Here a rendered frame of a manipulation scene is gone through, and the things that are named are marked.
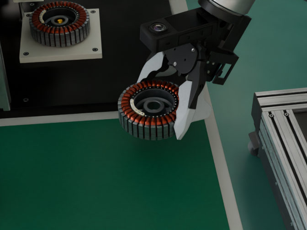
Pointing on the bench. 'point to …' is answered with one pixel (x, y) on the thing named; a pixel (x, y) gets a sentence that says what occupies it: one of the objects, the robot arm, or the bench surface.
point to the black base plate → (106, 13)
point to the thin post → (21, 12)
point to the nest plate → (65, 54)
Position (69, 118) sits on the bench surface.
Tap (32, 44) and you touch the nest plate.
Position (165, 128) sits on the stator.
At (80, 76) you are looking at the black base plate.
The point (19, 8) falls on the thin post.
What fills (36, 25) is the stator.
